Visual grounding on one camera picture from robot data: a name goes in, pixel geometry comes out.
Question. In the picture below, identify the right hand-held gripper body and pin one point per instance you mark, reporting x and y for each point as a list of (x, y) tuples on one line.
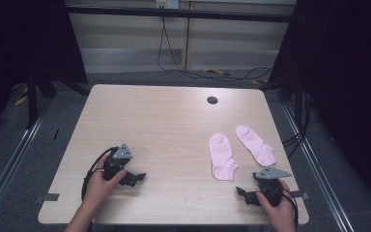
[(270, 190)]

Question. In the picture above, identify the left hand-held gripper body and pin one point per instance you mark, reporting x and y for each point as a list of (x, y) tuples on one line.
[(117, 162)]

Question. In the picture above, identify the pink ankle sock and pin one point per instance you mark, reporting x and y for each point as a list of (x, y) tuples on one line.
[(257, 145), (222, 158)]

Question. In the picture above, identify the person's right hand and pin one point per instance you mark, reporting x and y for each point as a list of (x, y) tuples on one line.
[(281, 216)]

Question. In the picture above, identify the person's left hand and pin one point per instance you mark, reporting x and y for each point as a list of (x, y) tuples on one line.
[(98, 188)]

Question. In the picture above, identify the black metal stand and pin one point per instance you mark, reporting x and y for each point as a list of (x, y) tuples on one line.
[(299, 106), (32, 103)]

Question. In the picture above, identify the black round table grommet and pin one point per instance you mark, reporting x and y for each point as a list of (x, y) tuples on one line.
[(212, 100)]

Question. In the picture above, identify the yellow tape piece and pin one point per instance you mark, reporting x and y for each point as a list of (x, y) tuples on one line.
[(217, 71), (21, 100), (259, 81)]

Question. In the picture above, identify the black curtain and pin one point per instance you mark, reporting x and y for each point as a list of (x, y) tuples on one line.
[(344, 80), (19, 48)]

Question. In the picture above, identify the black horizontal bar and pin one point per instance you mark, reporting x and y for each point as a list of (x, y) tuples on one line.
[(180, 13)]

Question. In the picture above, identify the metal floor rail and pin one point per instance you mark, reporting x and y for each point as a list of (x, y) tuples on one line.
[(9, 161), (322, 180)]

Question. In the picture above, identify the white wall outlet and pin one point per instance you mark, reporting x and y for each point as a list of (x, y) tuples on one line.
[(167, 4)]

